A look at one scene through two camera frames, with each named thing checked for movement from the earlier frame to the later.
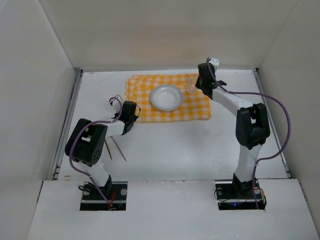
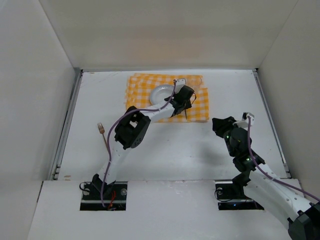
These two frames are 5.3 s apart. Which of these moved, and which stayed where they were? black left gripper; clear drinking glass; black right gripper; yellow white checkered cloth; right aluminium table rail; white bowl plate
Moved: black left gripper; black right gripper
Stayed: white bowl plate; yellow white checkered cloth; right aluminium table rail; clear drinking glass
